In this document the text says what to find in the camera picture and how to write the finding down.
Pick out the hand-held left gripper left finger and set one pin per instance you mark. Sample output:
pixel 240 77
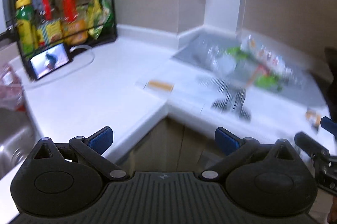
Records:
pixel 101 139

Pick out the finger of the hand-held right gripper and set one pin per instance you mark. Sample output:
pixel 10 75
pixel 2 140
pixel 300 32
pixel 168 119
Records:
pixel 329 125
pixel 310 146

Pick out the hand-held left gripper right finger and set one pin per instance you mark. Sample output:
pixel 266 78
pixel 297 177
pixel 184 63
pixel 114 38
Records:
pixel 226 139

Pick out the clear plastic container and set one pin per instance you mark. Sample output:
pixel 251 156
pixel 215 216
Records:
pixel 223 66

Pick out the clear printed snack packet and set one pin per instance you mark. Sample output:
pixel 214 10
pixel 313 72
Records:
pixel 266 55

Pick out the deer print counter mat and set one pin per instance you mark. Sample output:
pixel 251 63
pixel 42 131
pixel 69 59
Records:
pixel 263 108

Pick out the beige kitchen cabinet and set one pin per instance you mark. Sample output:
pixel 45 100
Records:
pixel 163 145

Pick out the black wok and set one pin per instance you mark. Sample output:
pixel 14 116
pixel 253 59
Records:
pixel 332 60

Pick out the steel sink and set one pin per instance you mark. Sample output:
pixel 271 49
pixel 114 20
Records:
pixel 13 139

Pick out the small green plastic piece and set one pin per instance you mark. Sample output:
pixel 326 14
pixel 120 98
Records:
pixel 234 51

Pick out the black smartphone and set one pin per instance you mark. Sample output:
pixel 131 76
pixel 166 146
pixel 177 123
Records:
pixel 50 60

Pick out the red plastic bag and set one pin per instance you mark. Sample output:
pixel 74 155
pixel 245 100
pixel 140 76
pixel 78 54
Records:
pixel 10 87

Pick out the green yellow snack bags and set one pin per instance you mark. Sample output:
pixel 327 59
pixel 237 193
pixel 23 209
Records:
pixel 98 13

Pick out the red cap sauce bottle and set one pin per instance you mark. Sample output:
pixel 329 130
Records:
pixel 47 13

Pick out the yellow cap green bottle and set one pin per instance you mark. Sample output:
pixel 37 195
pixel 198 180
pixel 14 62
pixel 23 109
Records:
pixel 25 23

